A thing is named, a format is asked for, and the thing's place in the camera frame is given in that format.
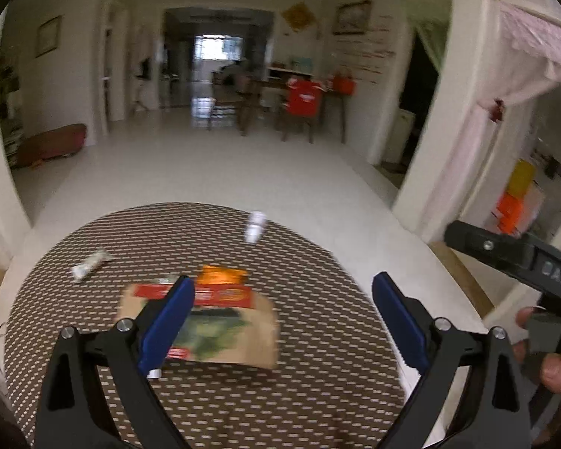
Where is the pink lace curtain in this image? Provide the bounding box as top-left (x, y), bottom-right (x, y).
top-left (442, 0), bottom-right (561, 244)

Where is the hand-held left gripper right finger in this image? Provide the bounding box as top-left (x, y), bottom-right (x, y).
top-left (372, 271), bottom-right (533, 449)

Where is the orange snack packet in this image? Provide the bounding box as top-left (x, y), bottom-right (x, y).
top-left (197, 266), bottom-right (248, 287)

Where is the small white bottle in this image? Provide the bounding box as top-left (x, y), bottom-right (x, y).
top-left (244, 211), bottom-right (267, 244)

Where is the red basket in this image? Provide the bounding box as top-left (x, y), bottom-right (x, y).
top-left (332, 70), bottom-right (357, 94)

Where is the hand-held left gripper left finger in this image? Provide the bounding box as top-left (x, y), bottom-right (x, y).
top-left (34, 275), bottom-right (197, 449)

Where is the wooden dining chair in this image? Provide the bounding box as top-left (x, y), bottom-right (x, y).
top-left (208, 72), bottom-right (251, 131)

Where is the brown paper snack bag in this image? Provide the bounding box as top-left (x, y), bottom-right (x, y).
top-left (114, 282), bottom-right (279, 369)

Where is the white sideboard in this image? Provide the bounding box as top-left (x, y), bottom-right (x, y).
top-left (267, 58), bottom-right (316, 80)

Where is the green lace door curtain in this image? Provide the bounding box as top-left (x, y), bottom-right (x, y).
top-left (409, 16), bottom-right (450, 76)

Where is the wall of award certificates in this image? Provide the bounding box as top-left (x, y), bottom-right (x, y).
top-left (332, 12), bottom-right (398, 76)

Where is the red diamond wall decoration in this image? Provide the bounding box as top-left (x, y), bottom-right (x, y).
top-left (280, 2), bottom-right (316, 33)

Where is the round patterned table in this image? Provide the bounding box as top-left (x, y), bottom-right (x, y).
top-left (0, 202), bottom-right (412, 449)

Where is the grey sofa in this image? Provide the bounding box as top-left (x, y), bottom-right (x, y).
top-left (212, 58), bottom-right (251, 89)

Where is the dark wooden dining table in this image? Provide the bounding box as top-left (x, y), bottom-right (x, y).
top-left (238, 77), bottom-right (351, 145)

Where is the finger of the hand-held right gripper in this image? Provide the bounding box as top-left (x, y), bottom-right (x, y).
top-left (445, 220), bottom-right (536, 284)

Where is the chair with red cover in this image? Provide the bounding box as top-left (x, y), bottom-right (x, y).
top-left (280, 77), bottom-right (325, 143)

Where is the yellow box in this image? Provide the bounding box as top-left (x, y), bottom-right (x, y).
top-left (507, 159), bottom-right (536, 197)

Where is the large gold framed picture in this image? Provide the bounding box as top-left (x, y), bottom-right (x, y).
top-left (333, 0), bottom-right (372, 36)

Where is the small framed picture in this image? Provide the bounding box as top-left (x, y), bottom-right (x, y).
top-left (35, 15), bottom-right (62, 58)

